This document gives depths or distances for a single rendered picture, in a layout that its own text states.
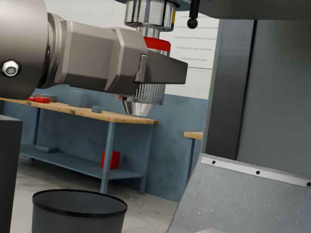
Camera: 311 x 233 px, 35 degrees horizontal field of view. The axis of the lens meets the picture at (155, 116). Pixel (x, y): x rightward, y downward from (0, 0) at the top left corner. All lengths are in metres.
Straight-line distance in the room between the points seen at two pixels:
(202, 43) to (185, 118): 0.85
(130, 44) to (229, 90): 0.46
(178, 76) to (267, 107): 0.37
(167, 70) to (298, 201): 0.38
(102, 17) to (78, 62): 6.22
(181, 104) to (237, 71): 4.77
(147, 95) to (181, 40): 5.27
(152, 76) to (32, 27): 0.12
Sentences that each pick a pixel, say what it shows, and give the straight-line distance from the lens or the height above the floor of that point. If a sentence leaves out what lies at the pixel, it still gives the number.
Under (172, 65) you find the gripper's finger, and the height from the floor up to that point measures 1.25.
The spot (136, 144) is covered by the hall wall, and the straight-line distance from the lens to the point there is 6.00.
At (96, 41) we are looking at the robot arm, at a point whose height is 1.25.
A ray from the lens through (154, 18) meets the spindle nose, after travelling 0.45.
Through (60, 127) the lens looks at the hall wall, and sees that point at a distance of 6.98.
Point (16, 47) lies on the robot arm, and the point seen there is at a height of 1.24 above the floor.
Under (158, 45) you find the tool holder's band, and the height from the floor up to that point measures 1.26.
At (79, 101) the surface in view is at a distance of 6.24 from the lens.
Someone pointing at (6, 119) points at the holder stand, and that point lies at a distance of 0.75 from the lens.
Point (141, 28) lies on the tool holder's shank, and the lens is 0.47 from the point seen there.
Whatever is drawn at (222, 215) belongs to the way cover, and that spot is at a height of 1.04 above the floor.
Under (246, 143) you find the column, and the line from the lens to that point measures 0.83.
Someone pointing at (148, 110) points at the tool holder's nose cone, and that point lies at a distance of 0.46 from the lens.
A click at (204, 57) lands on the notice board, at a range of 5.50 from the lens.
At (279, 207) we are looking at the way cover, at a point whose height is 1.07.
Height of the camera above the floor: 1.22
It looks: 3 degrees down
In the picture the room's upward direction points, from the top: 8 degrees clockwise
